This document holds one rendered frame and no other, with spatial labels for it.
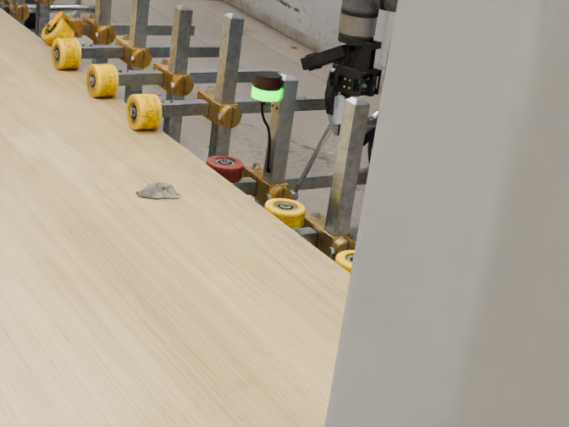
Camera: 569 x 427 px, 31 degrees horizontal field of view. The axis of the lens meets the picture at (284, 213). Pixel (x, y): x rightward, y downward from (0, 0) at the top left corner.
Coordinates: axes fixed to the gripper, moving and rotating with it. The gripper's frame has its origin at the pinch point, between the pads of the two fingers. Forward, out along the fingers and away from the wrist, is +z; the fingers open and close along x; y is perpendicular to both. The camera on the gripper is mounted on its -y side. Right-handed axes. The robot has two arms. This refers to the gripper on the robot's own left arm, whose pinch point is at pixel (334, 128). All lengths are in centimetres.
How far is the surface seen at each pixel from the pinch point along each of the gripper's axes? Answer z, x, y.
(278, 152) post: 6.9, -5.8, -9.4
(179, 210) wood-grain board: 11.3, -39.8, -5.6
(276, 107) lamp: -2.9, -7.0, -10.5
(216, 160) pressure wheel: 10.4, -13.5, -19.9
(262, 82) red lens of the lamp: -8.6, -11.8, -11.0
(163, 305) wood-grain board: 12, -69, 19
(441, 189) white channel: -51, -153, 105
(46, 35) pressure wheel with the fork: 6, 17, -113
